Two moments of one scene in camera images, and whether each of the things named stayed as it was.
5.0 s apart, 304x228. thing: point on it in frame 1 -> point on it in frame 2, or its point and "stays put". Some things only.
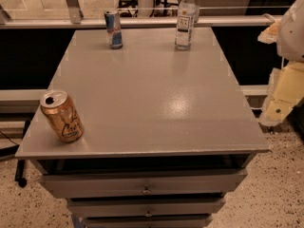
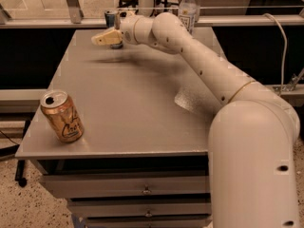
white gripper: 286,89 -> 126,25
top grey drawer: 221,180 stays put
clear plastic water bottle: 186,12 stays put
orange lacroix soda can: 62,115 stays put
